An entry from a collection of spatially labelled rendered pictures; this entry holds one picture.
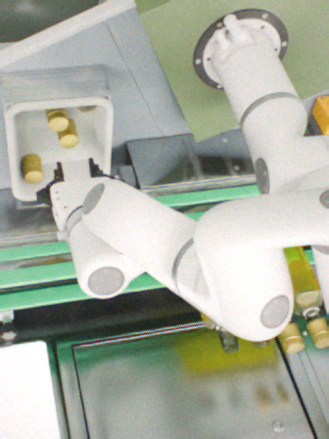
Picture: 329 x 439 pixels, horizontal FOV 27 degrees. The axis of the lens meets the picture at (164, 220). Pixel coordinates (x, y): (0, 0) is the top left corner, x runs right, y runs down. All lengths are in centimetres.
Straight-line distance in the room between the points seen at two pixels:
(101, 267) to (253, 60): 38
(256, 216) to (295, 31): 55
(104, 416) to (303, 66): 71
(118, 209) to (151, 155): 48
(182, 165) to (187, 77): 21
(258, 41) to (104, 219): 40
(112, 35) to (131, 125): 21
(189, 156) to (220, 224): 66
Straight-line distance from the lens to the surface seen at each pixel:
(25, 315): 145
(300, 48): 117
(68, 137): 120
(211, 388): 134
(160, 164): 128
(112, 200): 84
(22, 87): 114
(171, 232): 79
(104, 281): 93
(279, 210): 64
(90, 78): 116
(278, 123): 95
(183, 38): 108
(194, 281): 73
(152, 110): 128
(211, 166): 129
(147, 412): 131
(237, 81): 103
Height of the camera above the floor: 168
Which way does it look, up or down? 37 degrees down
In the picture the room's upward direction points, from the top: 162 degrees clockwise
